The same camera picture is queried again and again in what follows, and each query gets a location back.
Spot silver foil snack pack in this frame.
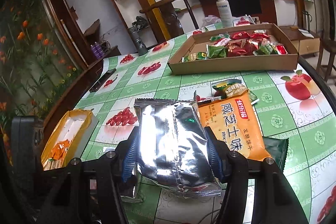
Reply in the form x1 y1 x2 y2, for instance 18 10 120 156
134 98 222 198

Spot orange biscuit pack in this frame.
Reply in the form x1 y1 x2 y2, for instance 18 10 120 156
199 92 270 161

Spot dark green snack pack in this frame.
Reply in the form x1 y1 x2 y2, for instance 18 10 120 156
262 136 289 172

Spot small green yellow snack pack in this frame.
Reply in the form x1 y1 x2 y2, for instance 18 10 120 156
212 79 259 105

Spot yellow rimmed white tray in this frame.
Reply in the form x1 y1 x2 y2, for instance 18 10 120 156
41 109 98 170

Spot orange snack wrapper in tray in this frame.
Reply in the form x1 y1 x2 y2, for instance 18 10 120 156
50 139 70 160

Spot green fruit tablecloth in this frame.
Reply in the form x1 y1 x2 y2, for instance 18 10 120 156
77 35 335 223

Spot purple bottles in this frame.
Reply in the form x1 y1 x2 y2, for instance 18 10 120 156
91 42 104 59

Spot brown cardboard tray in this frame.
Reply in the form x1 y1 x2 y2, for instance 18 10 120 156
168 24 298 75

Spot white plastic bag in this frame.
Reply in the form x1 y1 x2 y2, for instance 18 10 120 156
202 15 222 27

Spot wooden side cabinet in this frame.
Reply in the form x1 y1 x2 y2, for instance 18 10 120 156
279 26 320 55

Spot grey flashlight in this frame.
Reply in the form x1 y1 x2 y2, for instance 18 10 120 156
128 16 149 56

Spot white spray bottle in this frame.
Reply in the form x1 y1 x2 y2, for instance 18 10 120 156
217 0 234 28

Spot dark wooden chair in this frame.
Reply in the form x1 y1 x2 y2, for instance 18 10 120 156
139 0 199 38

